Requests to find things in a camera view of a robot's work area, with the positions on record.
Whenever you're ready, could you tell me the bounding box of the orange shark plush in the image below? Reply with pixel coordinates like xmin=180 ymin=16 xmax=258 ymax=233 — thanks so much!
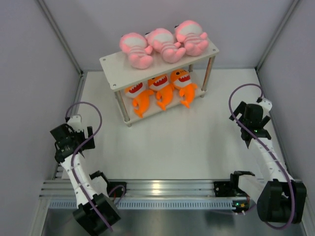
xmin=170 ymin=68 xmax=198 ymax=109
xmin=124 ymin=82 xmax=154 ymax=118
xmin=147 ymin=74 xmax=175 ymax=111

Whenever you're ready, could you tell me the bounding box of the orange shark plush front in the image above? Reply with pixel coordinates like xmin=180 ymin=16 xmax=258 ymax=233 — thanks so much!
xmin=170 ymin=68 xmax=198 ymax=109

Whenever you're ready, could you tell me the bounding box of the pink plush toy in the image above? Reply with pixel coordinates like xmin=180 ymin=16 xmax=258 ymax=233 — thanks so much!
xmin=119 ymin=32 xmax=153 ymax=69
xmin=145 ymin=28 xmax=186 ymax=63
xmin=174 ymin=20 xmax=209 ymax=57

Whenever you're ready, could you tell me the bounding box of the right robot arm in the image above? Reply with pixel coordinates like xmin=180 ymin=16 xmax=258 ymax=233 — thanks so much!
xmin=229 ymin=99 xmax=307 ymax=224

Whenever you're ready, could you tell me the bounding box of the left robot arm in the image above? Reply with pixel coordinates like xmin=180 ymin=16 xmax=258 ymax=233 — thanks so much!
xmin=50 ymin=123 xmax=120 ymax=236

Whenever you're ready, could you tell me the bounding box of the white two-tier shelf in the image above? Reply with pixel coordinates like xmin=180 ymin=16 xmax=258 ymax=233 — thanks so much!
xmin=99 ymin=28 xmax=219 ymax=126

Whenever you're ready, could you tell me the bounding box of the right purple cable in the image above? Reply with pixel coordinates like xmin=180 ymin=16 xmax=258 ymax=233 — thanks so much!
xmin=228 ymin=83 xmax=296 ymax=230

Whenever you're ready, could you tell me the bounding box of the purple cable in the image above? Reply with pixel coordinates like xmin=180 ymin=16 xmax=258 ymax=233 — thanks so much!
xmin=228 ymin=83 xmax=296 ymax=230
xmin=65 ymin=101 xmax=127 ymax=233

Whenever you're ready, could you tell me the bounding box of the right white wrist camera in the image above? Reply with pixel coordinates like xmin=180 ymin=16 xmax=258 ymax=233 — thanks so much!
xmin=256 ymin=97 xmax=273 ymax=115

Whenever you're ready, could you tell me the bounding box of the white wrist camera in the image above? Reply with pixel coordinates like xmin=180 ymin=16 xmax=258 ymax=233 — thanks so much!
xmin=256 ymin=97 xmax=273 ymax=115
xmin=65 ymin=115 xmax=84 ymax=133

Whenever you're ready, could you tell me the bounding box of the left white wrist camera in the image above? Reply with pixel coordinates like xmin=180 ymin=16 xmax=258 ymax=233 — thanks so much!
xmin=65 ymin=115 xmax=84 ymax=133

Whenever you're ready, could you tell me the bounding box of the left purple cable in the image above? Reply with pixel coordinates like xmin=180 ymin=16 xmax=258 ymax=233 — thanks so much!
xmin=65 ymin=101 xmax=127 ymax=233

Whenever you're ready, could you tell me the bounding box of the aluminium front rail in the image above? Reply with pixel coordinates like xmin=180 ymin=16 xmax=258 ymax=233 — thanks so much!
xmin=39 ymin=178 xmax=308 ymax=198

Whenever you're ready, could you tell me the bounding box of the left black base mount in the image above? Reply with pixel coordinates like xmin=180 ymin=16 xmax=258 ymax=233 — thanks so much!
xmin=107 ymin=181 xmax=127 ymax=198

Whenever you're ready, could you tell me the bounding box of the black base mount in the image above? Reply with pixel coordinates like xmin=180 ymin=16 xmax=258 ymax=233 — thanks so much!
xmin=214 ymin=181 xmax=247 ymax=197
xmin=107 ymin=181 xmax=127 ymax=198

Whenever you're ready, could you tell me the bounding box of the grey slotted cable duct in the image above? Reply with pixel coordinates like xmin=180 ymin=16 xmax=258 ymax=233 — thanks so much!
xmin=49 ymin=199 xmax=234 ymax=209

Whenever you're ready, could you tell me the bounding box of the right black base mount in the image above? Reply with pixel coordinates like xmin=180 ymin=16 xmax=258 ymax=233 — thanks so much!
xmin=214 ymin=181 xmax=247 ymax=197

